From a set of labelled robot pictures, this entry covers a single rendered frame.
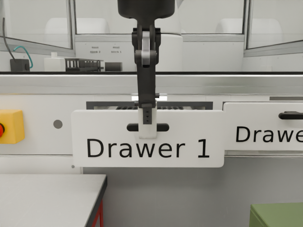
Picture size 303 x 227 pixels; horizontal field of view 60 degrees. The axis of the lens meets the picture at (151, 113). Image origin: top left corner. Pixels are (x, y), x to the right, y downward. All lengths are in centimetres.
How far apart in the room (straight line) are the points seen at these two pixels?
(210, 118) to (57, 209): 32
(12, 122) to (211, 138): 42
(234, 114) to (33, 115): 46
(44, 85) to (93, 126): 20
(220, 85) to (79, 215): 40
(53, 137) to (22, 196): 15
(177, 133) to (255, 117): 21
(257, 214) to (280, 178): 41
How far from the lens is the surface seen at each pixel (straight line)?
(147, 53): 32
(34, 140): 69
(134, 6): 34
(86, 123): 51
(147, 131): 44
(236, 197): 71
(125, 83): 60
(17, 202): 58
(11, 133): 65
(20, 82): 67
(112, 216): 72
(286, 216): 33
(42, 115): 66
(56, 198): 56
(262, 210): 33
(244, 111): 62
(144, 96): 37
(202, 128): 50
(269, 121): 65
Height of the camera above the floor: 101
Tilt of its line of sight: 11 degrees down
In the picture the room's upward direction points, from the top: straight up
